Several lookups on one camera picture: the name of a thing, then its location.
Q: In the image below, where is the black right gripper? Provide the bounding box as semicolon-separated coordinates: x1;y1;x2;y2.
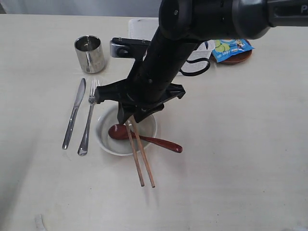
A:
94;77;186;125

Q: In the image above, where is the wooden chopstick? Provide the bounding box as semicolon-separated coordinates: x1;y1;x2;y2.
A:
129;116;155;188
125;121;145;187

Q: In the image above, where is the dark red wooden spoon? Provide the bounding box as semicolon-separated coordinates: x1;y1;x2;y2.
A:
108;124;183;153

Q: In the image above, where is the white patterned ceramic bowl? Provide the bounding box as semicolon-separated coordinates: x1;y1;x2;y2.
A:
95;104;157;156

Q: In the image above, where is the silver table knife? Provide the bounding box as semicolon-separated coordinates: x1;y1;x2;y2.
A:
62;78;86;150

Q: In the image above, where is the silver fork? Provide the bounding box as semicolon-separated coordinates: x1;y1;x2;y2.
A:
77;79;100;156

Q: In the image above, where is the shiny metal cup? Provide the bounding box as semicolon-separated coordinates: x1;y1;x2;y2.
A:
74;35;106;74

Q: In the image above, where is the blue chips bag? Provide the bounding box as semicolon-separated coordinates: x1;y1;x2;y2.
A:
212;39;254;63

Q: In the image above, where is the brown round wooden plate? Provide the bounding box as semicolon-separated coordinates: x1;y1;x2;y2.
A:
219;50;252;65

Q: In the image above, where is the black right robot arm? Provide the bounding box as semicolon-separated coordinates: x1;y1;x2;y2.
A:
95;0;308;124

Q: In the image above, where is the white perforated plastic basket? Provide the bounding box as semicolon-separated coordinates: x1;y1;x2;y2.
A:
128;18;215;76

